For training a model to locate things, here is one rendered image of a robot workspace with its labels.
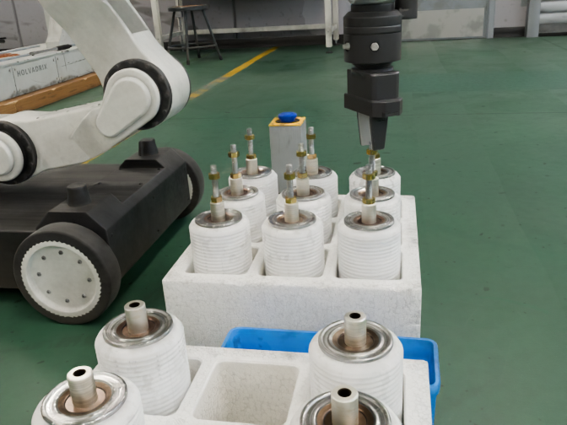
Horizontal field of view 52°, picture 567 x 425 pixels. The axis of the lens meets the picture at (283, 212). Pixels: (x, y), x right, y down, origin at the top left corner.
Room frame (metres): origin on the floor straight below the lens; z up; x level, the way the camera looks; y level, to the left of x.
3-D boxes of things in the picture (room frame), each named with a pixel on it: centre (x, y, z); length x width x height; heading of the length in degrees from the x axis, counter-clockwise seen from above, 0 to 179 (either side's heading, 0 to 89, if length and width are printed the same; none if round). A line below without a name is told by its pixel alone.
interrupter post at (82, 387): (0.44, 0.19, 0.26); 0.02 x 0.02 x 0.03
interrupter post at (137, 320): (0.55, 0.17, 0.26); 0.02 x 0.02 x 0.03
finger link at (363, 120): (0.95, -0.14, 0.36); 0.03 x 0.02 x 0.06; 111
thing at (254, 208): (0.98, 0.08, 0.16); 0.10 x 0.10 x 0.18
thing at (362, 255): (0.81, -0.13, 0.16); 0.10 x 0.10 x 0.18
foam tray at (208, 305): (0.95, -0.04, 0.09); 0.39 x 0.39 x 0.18; 78
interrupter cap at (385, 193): (0.93, -0.15, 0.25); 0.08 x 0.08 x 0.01
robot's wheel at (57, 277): (1.01, 0.42, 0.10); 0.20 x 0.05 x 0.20; 78
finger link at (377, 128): (0.91, -0.16, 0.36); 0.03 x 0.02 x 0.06; 111
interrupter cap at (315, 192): (0.95, -0.04, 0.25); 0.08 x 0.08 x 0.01
